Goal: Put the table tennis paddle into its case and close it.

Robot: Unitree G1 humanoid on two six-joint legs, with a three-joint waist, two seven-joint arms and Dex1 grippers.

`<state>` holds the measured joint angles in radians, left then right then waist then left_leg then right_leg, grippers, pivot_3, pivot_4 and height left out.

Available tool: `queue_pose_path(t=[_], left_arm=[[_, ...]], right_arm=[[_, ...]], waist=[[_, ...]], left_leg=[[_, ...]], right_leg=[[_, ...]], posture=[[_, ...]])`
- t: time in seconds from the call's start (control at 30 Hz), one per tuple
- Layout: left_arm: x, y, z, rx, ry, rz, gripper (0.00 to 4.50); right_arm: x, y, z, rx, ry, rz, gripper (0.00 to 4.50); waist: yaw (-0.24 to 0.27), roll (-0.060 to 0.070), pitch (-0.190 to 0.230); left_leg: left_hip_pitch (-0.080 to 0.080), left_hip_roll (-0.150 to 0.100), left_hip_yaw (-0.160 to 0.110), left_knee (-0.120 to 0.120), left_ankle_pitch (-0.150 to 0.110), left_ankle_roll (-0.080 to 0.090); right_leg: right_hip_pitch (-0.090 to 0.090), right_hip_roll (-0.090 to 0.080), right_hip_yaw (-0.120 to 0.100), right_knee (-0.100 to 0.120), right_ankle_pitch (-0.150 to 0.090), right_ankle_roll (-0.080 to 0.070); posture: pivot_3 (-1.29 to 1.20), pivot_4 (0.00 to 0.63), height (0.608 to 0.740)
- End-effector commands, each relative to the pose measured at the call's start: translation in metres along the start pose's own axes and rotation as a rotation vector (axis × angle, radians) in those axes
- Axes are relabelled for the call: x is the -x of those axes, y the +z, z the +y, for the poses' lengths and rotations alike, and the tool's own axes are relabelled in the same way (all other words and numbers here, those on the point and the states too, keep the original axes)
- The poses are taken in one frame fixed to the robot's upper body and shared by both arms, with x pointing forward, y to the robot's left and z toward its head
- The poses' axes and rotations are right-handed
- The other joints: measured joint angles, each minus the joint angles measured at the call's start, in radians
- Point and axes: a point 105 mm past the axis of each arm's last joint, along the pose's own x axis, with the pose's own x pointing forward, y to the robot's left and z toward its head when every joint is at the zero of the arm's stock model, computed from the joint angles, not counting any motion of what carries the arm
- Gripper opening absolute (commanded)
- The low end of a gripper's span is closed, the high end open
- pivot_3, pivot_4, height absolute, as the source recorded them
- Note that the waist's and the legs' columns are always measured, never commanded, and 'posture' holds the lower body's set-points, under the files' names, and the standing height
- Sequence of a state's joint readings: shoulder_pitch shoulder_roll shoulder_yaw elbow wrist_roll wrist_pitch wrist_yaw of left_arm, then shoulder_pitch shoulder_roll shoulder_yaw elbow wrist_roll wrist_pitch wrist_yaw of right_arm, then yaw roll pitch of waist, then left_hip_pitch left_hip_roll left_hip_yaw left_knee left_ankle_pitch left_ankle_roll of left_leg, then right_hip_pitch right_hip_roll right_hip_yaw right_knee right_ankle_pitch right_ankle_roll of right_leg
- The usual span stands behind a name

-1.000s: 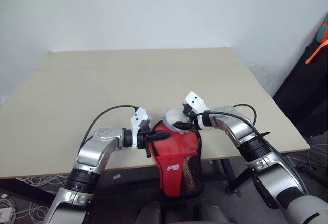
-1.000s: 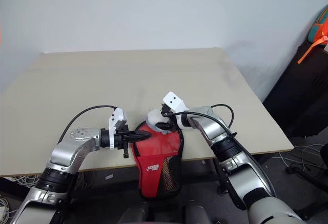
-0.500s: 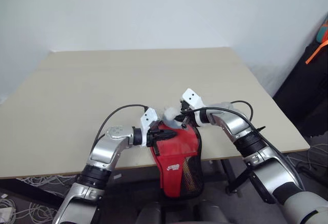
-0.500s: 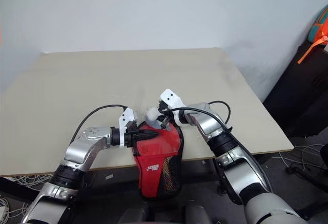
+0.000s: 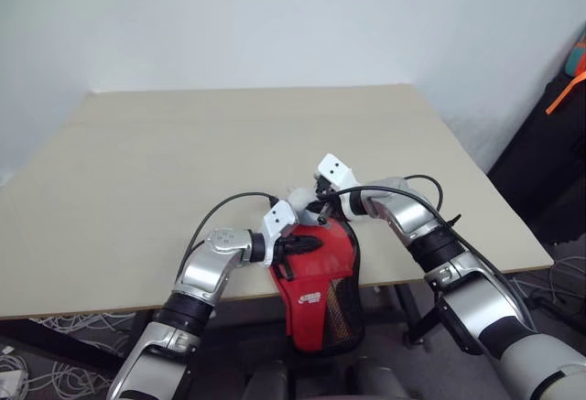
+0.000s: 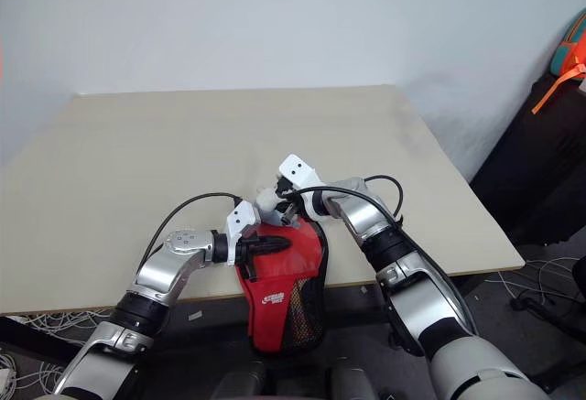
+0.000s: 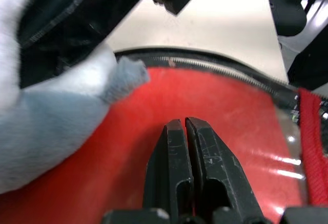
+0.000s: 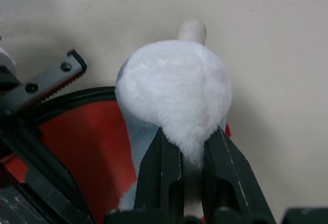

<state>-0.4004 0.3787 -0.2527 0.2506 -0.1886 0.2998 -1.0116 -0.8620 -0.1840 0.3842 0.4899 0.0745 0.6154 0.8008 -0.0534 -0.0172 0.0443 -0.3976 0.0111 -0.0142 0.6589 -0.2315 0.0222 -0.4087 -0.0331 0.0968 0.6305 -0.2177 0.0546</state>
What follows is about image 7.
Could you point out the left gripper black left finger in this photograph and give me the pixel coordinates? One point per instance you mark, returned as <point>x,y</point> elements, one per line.
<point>169,170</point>

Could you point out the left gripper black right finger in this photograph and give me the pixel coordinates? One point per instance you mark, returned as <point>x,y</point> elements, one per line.
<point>215,162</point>

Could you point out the red table tennis paddle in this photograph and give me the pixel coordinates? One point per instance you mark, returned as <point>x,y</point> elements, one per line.
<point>205,98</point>

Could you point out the black clear paddle case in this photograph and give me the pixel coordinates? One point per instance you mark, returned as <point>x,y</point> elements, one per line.
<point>311,137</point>

